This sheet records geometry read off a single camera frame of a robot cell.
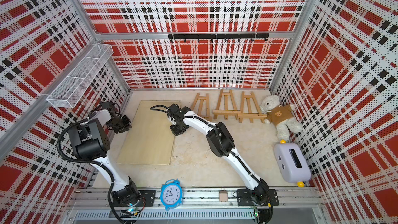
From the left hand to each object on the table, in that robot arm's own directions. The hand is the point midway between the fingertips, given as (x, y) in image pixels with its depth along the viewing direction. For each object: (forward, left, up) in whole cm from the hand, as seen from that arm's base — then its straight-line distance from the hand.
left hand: (133, 125), depth 98 cm
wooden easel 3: (+18, -61, -3) cm, 64 cm away
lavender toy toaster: (-26, -89, +6) cm, 93 cm away
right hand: (-4, -29, -2) cm, 30 cm away
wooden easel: (+15, -77, -3) cm, 79 cm away
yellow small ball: (-34, -92, +2) cm, 99 cm away
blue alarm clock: (-38, -30, 0) cm, 49 cm away
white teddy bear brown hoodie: (+4, -94, +4) cm, 94 cm away
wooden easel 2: (+18, -42, -4) cm, 46 cm away
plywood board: (-8, -11, -5) cm, 14 cm away
